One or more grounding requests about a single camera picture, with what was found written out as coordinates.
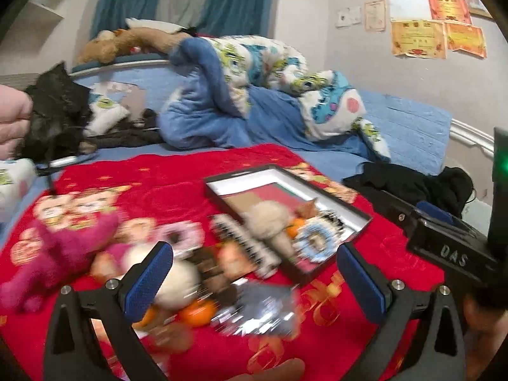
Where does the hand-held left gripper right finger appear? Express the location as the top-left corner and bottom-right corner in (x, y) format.
(337, 242), (467, 381)

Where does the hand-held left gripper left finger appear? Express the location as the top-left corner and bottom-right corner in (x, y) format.
(42, 241), (174, 381)

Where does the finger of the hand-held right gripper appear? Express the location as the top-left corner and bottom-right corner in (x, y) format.
(379, 190), (422, 239)
(416, 200), (464, 229)

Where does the blue white crochet scrunchie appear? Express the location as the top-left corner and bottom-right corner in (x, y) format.
(296, 222), (338, 263)

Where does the cream crochet scrunchie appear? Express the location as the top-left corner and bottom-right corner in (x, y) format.
(317, 210), (346, 231)

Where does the tangerine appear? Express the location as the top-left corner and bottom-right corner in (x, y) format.
(178, 299), (217, 328)
(133, 305), (157, 330)
(286, 216), (308, 241)

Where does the beige plush toy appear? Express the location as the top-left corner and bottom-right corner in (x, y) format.
(242, 202), (302, 264)

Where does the black cardboard box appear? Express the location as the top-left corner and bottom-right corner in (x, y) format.
(204, 164), (373, 286)

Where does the person's right hand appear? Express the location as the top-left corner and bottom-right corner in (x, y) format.
(462, 296), (508, 370)

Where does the cream plush toy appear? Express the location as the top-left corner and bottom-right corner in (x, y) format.
(123, 242), (201, 310)

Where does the black clothing pile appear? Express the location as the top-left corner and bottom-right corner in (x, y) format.
(343, 162), (475, 217)

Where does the purple crochet scrunchie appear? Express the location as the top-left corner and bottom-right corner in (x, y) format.
(157, 222), (205, 257)

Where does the dark brown scrunchie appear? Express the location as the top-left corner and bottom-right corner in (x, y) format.
(190, 246), (239, 302)

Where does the magenta plush toy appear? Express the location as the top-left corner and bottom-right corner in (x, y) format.
(0, 210), (131, 314)

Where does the red printed blanket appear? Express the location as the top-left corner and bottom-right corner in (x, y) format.
(0, 143), (445, 381)

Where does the white fuzzy hair clip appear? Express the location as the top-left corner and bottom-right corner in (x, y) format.
(210, 213), (280, 279)

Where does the clear plastic bag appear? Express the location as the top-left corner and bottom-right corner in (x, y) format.
(214, 278), (302, 338)

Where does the black garment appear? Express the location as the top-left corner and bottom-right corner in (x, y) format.
(85, 109), (163, 147)

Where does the large white printed pillow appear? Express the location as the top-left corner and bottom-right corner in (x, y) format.
(0, 159), (38, 223)

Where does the blue monster print blanket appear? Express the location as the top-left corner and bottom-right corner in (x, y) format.
(159, 35), (391, 163)

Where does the yellow certificate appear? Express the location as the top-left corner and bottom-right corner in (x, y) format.
(391, 20), (447, 59)
(444, 22), (488, 59)

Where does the small monster print pillow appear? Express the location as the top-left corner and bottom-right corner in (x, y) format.
(85, 89), (130, 136)

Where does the black puffer jacket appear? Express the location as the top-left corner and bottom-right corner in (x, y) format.
(24, 61), (94, 159)

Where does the red orange certificate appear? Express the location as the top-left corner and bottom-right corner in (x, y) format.
(428, 0), (473, 25)

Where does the pale pink certificate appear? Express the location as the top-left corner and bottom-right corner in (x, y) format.
(365, 0), (386, 31)

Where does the white paper sheet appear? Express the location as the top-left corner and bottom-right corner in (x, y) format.
(389, 0), (431, 22)

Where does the small white certificate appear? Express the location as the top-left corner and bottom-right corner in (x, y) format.
(335, 6), (363, 28)

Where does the blue bed headboard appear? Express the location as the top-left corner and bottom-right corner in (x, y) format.
(73, 61), (175, 116)

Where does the pink quilt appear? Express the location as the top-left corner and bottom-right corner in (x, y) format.
(0, 83), (34, 159)

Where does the brown teddy bear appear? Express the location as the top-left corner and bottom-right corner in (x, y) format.
(77, 28), (195, 64)

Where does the white soft toy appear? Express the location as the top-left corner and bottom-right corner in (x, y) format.
(125, 18), (187, 33)

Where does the teal curtain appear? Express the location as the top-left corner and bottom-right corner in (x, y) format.
(202, 0), (278, 38)
(91, 0), (165, 40)

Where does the white wall shelf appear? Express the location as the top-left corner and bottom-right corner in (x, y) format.
(30, 0), (66, 18)

